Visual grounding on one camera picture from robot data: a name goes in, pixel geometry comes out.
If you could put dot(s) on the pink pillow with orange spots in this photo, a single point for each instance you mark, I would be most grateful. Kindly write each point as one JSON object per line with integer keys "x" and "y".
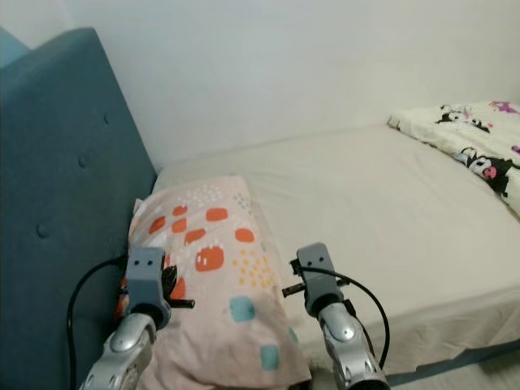
{"x": 219, "y": 260}

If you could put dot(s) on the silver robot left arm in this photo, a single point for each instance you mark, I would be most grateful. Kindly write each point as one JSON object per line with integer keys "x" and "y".
{"x": 122, "y": 349}

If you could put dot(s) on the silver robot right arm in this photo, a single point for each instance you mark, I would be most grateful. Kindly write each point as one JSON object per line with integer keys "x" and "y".
{"x": 349, "y": 349}

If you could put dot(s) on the beige mattress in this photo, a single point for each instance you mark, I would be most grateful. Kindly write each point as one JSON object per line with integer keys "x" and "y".
{"x": 382, "y": 211}

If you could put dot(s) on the teal upholstered headboard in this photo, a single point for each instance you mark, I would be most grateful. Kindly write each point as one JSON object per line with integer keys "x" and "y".
{"x": 65, "y": 195}

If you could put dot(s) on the cream cartoon print quilt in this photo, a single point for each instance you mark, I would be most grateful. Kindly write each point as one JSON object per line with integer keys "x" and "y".
{"x": 471, "y": 142}

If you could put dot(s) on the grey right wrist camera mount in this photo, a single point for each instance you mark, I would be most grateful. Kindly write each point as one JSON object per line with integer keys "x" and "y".
{"x": 319, "y": 278}

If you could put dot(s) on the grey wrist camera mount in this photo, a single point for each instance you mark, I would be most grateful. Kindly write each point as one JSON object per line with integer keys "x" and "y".
{"x": 319, "y": 278}
{"x": 148, "y": 276}

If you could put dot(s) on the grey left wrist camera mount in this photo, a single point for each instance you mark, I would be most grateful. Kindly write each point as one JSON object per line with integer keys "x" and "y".
{"x": 148, "y": 276}

